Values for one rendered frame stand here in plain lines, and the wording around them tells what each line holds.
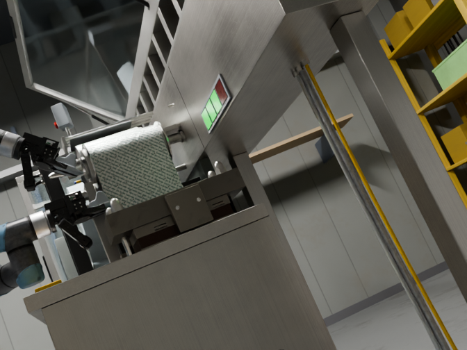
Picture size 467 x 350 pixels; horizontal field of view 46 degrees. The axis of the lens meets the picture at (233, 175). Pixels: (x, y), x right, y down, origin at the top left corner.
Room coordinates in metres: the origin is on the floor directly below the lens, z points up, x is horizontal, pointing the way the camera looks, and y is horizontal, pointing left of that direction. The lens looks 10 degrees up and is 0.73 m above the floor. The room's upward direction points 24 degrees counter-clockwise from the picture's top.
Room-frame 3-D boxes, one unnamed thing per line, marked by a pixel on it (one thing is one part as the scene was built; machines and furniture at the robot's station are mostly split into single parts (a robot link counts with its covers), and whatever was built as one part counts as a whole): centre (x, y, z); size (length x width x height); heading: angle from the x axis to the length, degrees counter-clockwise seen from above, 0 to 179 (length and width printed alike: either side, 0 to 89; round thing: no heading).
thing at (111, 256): (1.72, 0.46, 1.05); 0.06 x 0.05 x 0.31; 110
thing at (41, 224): (1.58, 0.57, 1.11); 0.08 x 0.05 x 0.08; 20
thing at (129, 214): (1.59, 0.19, 1.00); 0.40 x 0.16 x 0.06; 110
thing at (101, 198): (1.62, 0.39, 1.11); 0.09 x 0.03 x 0.06; 109
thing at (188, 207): (1.50, 0.15, 0.96); 0.10 x 0.03 x 0.11; 110
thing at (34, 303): (2.59, 0.70, 0.88); 2.52 x 0.66 x 0.04; 20
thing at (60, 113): (2.23, 0.57, 1.66); 0.07 x 0.07 x 0.10; 3
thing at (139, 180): (1.68, 0.27, 1.11); 0.23 x 0.01 x 0.18; 110
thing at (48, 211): (1.60, 0.49, 1.12); 0.12 x 0.08 x 0.09; 110
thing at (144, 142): (1.86, 0.34, 1.16); 0.39 x 0.23 x 0.51; 20
